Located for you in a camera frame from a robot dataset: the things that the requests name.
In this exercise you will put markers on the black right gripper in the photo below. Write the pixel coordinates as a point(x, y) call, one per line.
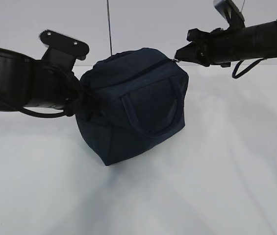
point(197, 51)

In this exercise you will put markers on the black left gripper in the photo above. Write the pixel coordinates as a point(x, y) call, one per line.
point(78, 101)

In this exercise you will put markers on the navy blue fabric lunch bag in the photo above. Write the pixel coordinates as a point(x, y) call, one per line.
point(139, 96)

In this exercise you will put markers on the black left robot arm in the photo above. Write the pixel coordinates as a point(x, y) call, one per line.
point(46, 87)

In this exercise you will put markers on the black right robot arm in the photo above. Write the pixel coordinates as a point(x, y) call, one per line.
point(220, 47)

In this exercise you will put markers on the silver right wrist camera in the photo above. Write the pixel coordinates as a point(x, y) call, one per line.
point(230, 12)

